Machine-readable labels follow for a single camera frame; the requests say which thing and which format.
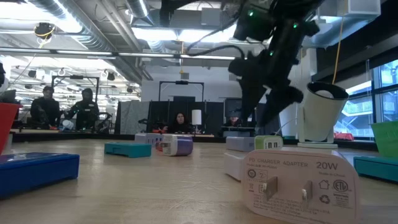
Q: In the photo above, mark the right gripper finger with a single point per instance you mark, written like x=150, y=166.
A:
x=250, y=99
x=280, y=101

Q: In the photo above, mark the green USB charger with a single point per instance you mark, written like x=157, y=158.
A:
x=268, y=142

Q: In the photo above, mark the lavender USB charger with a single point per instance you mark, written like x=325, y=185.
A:
x=149, y=139
x=239, y=144

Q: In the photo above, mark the white digital clock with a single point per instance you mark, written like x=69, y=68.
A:
x=233, y=165

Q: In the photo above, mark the purple and white charger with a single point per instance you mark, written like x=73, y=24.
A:
x=180, y=144

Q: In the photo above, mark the teal plastic box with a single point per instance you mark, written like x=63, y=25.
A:
x=127, y=150
x=376, y=168

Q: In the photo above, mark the blue plastic box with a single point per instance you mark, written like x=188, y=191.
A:
x=37, y=171

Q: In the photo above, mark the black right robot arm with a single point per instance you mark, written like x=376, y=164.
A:
x=280, y=15

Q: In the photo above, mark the black monitor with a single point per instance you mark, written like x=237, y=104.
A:
x=231, y=107

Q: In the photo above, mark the person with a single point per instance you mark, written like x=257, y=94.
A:
x=85, y=110
x=233, y=122
x=180, y=126
x=45, y=109

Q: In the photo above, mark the black partition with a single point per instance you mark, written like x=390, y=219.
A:
x=211, y=115

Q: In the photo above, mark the white cylinder lamp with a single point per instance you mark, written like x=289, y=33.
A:
x=196, y=117

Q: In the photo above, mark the red object outside window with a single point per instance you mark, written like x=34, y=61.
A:
x=343, y=136

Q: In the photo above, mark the white 20W charger adapter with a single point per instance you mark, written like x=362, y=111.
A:
x=298, y=186

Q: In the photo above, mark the green plastic basket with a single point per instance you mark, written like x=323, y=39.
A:
x=387, y=140

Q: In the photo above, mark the grey curtain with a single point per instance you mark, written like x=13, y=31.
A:
x=132, y=116

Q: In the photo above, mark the ceiling light strip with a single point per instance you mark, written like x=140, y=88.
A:
x=93, y=53

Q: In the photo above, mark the white container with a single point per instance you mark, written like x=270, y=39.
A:
x=67, y=124

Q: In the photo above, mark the red plastic basket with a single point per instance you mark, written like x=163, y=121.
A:
x=6, y=124

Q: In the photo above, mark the black rig frame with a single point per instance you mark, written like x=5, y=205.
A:
x=182, y=82
x=74, y=77

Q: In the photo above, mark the grey duct box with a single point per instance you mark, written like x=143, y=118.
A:
x=357, y=12

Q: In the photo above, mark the black aluminium table frame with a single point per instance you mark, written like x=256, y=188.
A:
x=93, y=137

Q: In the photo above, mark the silver ventilation duct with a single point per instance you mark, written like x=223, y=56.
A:
x=93, y=40

